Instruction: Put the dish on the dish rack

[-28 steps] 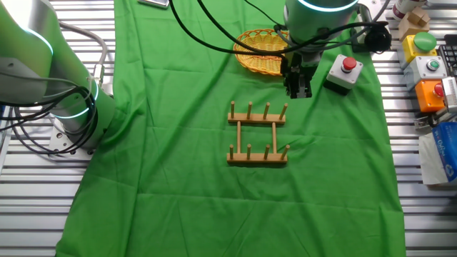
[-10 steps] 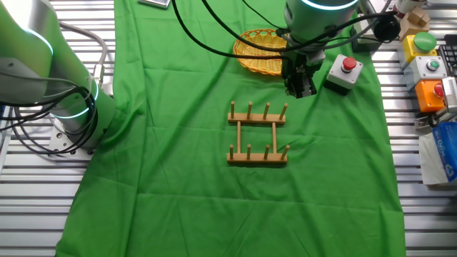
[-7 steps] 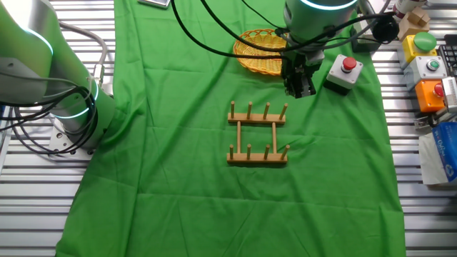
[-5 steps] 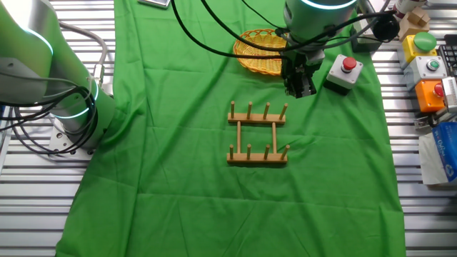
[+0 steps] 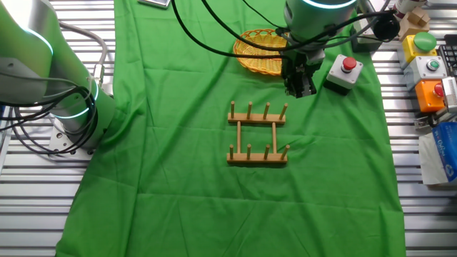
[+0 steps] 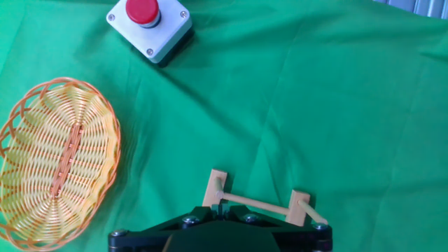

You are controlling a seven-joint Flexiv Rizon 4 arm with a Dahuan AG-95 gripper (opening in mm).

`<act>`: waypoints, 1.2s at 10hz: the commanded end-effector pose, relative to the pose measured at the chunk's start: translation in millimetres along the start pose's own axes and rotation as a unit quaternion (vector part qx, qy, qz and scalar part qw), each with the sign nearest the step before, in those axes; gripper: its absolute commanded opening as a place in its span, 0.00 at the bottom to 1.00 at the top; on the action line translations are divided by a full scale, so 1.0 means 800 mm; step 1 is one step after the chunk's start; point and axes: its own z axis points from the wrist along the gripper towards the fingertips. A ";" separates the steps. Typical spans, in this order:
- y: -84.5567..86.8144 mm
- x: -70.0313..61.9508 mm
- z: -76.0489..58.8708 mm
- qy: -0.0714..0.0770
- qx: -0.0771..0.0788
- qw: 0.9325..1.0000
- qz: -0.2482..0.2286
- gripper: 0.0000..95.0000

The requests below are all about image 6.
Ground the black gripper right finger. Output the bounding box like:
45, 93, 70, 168
223, 205, 333, 252

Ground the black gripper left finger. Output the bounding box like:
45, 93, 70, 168
107, 205, 222, 252

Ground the yellow orange woven basket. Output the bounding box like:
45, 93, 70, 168
0, 77, 122, 252

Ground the wooden peg dish rack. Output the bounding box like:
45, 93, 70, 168
202, 169, 329, 228

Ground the green cloth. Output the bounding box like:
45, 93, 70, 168
0, 0, 448, 252

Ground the grey box red mushroom button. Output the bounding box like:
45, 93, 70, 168
106, 0, 195, 67

